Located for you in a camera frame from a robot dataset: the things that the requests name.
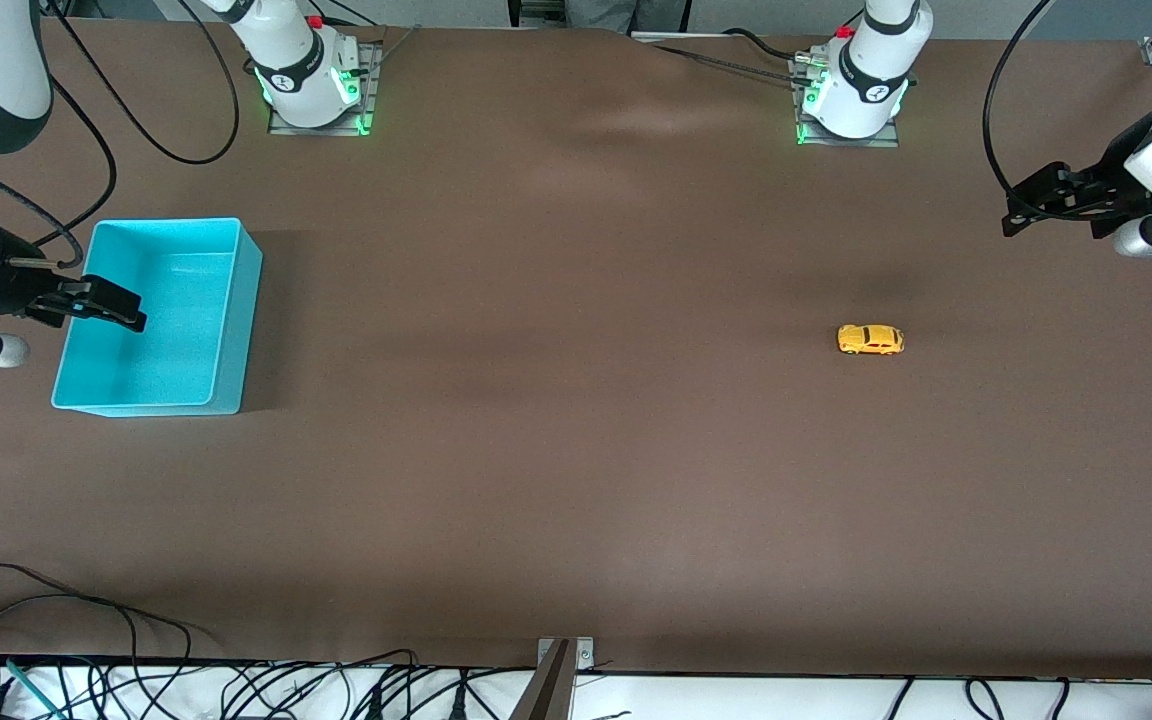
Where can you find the person in background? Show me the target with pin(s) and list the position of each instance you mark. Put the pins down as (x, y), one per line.
(601, 12)

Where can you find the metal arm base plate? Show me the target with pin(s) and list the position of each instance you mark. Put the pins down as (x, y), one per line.
(372, 95)
(804, 135)

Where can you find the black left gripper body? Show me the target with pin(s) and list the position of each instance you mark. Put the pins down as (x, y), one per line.
(1114, 194)

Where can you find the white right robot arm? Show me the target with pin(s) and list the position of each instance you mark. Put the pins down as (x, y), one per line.
(11, 70)

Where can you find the metal table edge bracket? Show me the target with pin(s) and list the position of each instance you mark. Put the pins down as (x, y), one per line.
(584, 652)

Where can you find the yellow beetle toy car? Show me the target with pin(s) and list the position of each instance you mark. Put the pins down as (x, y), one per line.
(871, 340)

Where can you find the teal plastic bin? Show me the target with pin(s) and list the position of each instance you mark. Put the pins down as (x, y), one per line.
(186, 330)

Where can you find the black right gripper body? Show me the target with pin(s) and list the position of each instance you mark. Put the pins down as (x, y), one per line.
(8, 283)

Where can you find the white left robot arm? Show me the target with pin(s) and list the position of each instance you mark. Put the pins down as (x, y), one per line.
(866, 70)

